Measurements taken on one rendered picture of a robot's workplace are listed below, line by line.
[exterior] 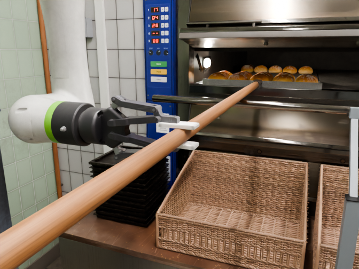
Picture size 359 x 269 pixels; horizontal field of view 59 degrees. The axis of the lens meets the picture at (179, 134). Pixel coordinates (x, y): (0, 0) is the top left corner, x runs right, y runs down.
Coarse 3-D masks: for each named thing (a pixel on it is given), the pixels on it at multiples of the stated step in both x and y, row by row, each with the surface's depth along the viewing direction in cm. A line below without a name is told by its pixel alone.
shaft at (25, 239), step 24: (240, 96) 104; (192, 120) 65; (168, 144) 51; (120, 168) 39; (144, 168) 43; (72, 192) 32; (96, 192) 34; (48, 216) 28; (72, 216) 30; (0, 240) 24; (24, 240) 25; (48, 240) 28; (0, 264) 23
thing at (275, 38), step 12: (180, 36) 140; (192, 36) 138; (204, 36) 136; (216, 36) 135; (228, 36) 133; (240, 36) 131; (252, 36) 129; (264, 36) 128; (276, 36) 126; (288, 36) 124; (300, 36) 123; (312, 36) 121; (324, 36) 120; (336, 36) 119; (348, 36) 117
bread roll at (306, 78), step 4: (300, 76) 146; (304, 76) 145; (308, 76) 144; (312, 76) 144; (296, 80) 147; (300, 80) 145; (304, 80) 144; (308, 80) 143; (312, 80) 143; (316, 80) 144
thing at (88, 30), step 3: (87, 18) 167; (90, 18) 170; (87, 21) 167; (90, 21) 170; (87, 24) 168; (90, 24) 170; (87, 27) 168; (90, 27) 170; (87, 30) 168; (90, 30) 170; (87, 33) 168; (90, 33) 171; (87, 36) 168; (90, 36) 171
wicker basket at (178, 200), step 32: (192, 160) 161; (224, 160) 158; (256, 160) 152; (192, 192) 163; (256, 192) 152; (288, 192) 147; (160, 224) 125; (192, 224) 120; (224, 224) 144; (256, 224) 144; (288, 224) 144; (224, 256) 119; (256, 256) 122; (288, 256) 122
